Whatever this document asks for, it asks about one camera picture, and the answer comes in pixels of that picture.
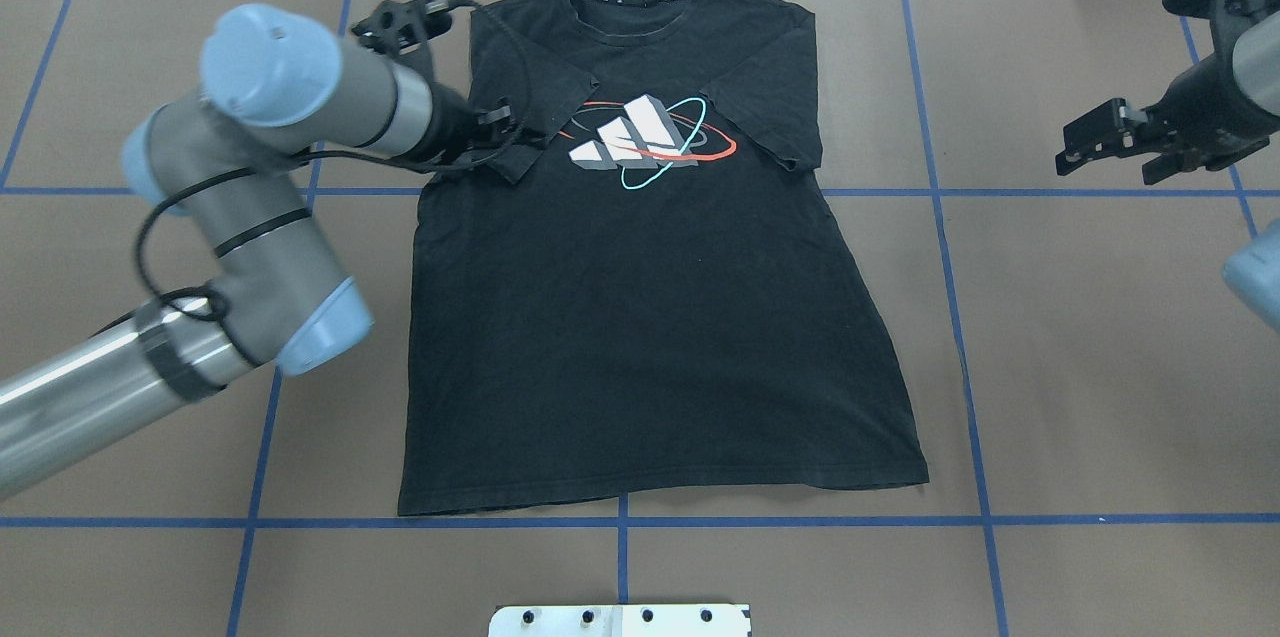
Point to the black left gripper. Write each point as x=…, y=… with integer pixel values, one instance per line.
x=452, y=116

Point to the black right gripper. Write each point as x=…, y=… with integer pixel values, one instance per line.
x=1203, y=90

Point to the black graphic t-shirt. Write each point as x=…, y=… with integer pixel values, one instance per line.
x=655, y=293

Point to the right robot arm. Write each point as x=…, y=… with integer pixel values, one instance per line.
x=1244, y=34

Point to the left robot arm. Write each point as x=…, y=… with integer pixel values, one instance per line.
x=237, y=271

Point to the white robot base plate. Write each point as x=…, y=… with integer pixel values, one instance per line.
x=654, y=619

